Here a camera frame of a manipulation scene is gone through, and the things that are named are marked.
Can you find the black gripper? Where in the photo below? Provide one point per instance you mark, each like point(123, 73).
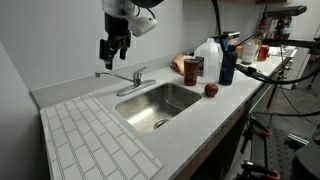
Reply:
point(117, 28)

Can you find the chrome sink faucet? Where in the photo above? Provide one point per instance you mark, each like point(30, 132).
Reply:
point(136, 77)

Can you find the orange cloth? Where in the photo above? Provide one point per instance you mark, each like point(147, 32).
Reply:
point(180, 63)

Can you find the stainless steel sink basin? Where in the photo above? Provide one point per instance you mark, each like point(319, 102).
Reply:
point(156, 106)

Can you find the dark red tumbler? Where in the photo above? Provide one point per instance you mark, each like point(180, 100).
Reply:
point(191, 73)

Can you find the clear plastic gallon jug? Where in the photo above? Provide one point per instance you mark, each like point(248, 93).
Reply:
point(210, 56)

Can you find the white tile pattern mat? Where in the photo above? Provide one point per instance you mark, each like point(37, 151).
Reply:
point(90, 143)

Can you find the red apple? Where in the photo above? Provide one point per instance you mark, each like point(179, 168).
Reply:
point(211, 90)

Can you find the navy blue water bottle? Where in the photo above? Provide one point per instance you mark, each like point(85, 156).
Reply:
point(228, 66)

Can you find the blue yellow box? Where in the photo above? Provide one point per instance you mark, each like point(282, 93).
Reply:
point(231, 35)

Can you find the white cup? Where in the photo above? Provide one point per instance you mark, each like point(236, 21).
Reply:
point(248, 53)

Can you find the red mug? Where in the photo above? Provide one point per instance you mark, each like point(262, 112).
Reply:
point(262, 53)

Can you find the row of books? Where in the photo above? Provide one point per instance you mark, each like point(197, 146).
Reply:
point(275, 26)

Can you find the orange black clamp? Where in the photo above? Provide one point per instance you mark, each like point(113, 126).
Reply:
point(261, 131)
point(260, 171)

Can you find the black horizontal pole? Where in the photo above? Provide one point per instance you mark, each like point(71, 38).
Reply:
point(290, 42)

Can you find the white cabinet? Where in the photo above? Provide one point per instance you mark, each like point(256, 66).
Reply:
point(298, 66)

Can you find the black perforated breadboard table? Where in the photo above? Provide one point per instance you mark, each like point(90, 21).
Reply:
point(276, 156)

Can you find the silver metal bar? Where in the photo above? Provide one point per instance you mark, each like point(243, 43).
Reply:
point(297, 139)

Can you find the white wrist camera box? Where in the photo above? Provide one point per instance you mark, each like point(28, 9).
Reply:
point(142, 25)

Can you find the black stereo camera bar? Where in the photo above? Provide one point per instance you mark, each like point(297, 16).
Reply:
point(283, 10)

